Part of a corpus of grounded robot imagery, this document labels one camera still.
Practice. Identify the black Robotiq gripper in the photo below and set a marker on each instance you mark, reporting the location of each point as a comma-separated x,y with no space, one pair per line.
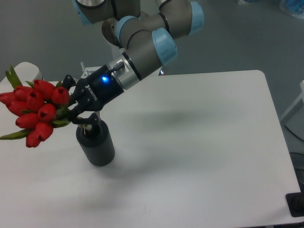
91,94

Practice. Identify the red tulip bouquet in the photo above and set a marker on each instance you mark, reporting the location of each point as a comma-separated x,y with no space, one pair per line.
40,107

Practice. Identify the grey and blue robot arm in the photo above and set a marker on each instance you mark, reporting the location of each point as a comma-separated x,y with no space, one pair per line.
148,43

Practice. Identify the dark grey ribbed vase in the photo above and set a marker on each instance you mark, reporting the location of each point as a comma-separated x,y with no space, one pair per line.
97,144

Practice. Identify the white chair back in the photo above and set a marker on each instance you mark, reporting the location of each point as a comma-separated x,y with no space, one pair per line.
28,72

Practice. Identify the blue and clear plastic bag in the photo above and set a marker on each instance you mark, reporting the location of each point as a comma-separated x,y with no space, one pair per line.
293,7

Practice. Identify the black box at table edge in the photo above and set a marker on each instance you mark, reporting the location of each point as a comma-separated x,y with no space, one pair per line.
295,203

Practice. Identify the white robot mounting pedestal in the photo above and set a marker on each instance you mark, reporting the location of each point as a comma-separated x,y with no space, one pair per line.
116,51

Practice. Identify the white furniture frame right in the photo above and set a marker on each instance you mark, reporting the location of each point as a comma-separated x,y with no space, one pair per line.
294,107

